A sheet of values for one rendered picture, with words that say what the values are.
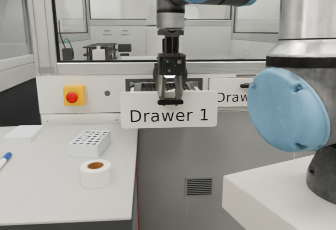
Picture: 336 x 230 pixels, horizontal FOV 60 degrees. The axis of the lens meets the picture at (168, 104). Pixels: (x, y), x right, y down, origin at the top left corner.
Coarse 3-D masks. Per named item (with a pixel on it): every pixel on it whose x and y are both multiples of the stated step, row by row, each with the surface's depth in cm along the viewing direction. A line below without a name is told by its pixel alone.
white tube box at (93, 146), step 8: (80, 136) 88; (88, 136) 88; (96, 136) 88; (104, 136) 87; (72, 144) 81; (80, 144) 80; (88, 144) 81; (96, 144) 81; (104, 144) 87; (72, 152) 81; (80, 152) 81; (88, 152) 81; (96, 152) 80
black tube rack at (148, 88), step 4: (144, 84) 113; (148, 84) 113; (152, 84) 113; (168, 84) 113; (172, 84) 114; (184, 84) 114; (144, 88) 106; (148, 88) 106; (152, 88) 106; (164, 88) 106; (168, 88) 106; (172, 88) 106; (184, 88) 106; (188, 88) 106
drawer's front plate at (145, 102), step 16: (128, 96) 85; (144, 96) 85; (192, 96) 86; (208, 96) 87; (128, 112) 86; (144, 112) 86; (160, 112) 87; (176, 112) 87; (192, 112) 88; (208, 112) 88; (128, 128) 87
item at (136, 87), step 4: (132, 84) 117; (136, 84) 120; (140, 84) 120; (188, 84) 121; (192, 84) 117; (132, 88) 109; (136, 88) 120; (140, 88) 120; (192, 88) 115; (196, 88) 109
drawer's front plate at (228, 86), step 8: (216, 80) 110; (224, 80) 110; (232, 80) 110; (240, 80) 110; (248, 80) 110; (208, 88) 112; (216, 88) 110; (224, 88) 110; (232, 88) 111; (240, 88) 111; (224, 96) 111; (232, 96) 111; (240, 96) 112; (224, 104) 112; (232, 104) 112; (240, 104) 112
